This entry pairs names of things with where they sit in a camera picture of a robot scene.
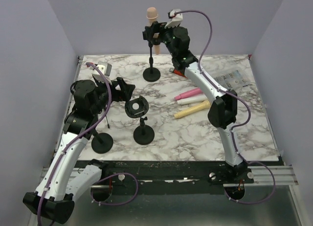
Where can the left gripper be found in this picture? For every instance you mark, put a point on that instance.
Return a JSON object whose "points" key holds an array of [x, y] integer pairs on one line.
{"points": [[126, 92]]}

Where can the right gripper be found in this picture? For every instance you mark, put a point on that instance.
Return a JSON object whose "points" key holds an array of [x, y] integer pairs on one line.
{"points": [[156, 28]]}

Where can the peach microphone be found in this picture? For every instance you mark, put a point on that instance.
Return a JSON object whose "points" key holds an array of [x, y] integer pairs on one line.
{"points": [[152, 15]]}

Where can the tall black round-base stand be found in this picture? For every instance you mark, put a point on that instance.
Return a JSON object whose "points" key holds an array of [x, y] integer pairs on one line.
{"points": [[151, 74]]}

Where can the black shock-mount round-base stand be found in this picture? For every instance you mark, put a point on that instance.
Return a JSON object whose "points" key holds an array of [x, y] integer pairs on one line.
{"points": [[137, 108]]}

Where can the black clip round-base stand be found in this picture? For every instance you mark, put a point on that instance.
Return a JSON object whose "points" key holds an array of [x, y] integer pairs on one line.
{"points": [[101, 142]]}

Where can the pink microphone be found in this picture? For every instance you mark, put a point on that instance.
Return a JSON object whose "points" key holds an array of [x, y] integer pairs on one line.
{"points": [[188, 94]]}

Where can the white grey-headed microphone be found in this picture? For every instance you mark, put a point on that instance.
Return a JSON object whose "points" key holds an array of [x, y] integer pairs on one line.
{"points": [[191, 100]]}

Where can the beige microphone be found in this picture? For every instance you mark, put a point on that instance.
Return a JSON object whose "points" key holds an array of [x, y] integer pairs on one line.
{"points": [[194, 109]]}

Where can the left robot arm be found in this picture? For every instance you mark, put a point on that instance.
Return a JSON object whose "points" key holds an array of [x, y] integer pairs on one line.
{"points": [[56, 195]]}

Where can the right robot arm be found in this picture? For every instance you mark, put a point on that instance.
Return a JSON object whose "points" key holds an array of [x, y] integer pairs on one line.
{"points": [[223, 110]]}

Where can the clear plastic parts box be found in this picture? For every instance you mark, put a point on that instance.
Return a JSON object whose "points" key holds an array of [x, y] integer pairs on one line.
{"points": [[232, 79]]}

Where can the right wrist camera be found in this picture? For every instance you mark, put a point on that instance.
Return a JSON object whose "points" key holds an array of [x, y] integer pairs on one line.
{"points": [[175, 18]]}

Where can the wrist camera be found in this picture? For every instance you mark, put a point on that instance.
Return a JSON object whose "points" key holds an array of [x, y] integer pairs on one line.
{"points": [[175, 18], [105, 69]]}

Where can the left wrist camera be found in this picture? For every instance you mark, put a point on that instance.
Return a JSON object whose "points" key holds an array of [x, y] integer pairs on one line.
{"points": [[105, 69]]}

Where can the red handled adjustable wrench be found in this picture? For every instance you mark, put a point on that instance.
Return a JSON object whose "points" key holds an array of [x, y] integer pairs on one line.
{"points": [[177, 72]]}

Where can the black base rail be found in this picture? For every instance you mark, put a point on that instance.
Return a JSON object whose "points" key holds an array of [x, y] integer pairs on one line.
{"points": [[169, 177]]}

